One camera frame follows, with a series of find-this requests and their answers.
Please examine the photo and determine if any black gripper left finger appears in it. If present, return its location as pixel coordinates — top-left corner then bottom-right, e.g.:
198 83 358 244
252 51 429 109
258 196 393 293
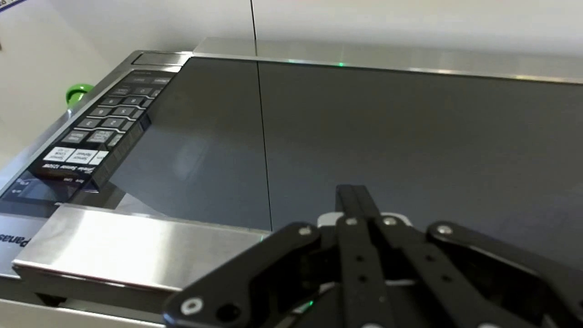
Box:
161 182 393 328

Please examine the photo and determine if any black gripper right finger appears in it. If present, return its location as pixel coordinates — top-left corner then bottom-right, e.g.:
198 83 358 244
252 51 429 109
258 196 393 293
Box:
356 184 583 328

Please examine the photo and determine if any black microwave door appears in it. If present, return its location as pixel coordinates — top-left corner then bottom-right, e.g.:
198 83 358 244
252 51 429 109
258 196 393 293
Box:
110 52 583 271

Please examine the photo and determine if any stainless steel microwave body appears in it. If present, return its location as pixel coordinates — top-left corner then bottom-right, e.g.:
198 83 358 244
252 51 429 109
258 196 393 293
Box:
0 34 583 308

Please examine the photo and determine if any green cone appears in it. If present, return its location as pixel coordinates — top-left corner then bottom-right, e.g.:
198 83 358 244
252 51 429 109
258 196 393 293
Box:
63 82 94 109

